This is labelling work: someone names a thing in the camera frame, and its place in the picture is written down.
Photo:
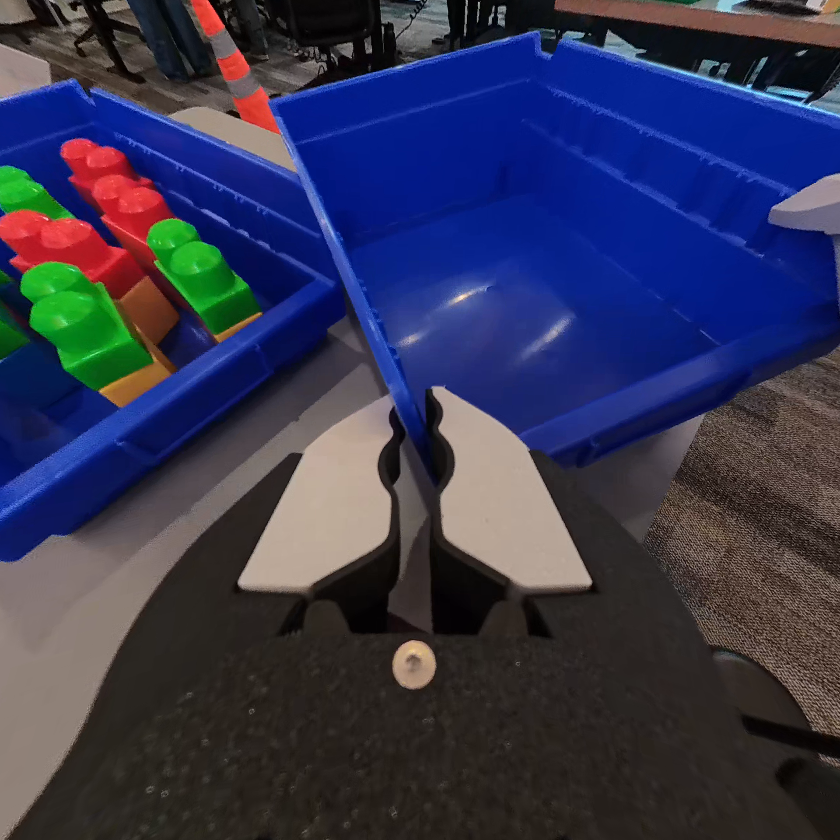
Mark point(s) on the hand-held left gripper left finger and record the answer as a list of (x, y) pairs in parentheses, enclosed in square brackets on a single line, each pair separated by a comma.
[(309, 525)]

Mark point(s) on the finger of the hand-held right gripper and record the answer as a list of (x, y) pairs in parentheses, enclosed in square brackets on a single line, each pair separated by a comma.
[(814, 208)]

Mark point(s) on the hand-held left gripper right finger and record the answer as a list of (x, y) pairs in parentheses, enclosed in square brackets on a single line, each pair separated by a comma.
[(519, 525)]

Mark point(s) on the blue plastic bin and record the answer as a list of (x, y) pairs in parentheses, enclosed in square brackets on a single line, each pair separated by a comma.
[(525, 289), (79, 486)]

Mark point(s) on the cluster of toy blocks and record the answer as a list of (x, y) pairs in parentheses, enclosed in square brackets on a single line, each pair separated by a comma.
[(79, 328)]

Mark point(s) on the orange traffic cone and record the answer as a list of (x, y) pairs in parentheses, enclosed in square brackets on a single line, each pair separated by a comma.
[(236, 72)]

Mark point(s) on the black office chair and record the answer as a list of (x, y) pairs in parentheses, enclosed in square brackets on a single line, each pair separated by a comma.
[(328, 26)]

